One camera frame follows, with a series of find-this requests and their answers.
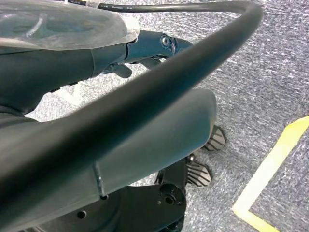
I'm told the clear plastic film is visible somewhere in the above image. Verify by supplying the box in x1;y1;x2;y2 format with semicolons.
0;0;141;51

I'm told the black left camera cable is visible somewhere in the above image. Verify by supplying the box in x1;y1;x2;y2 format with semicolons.
0;0;264;212

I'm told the black robot leg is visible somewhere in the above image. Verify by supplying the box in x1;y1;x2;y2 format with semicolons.
32;158;188;232

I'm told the black ribbed robot foot pad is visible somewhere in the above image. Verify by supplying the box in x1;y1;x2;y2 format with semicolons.
186;159;213;189
202;125;228;152

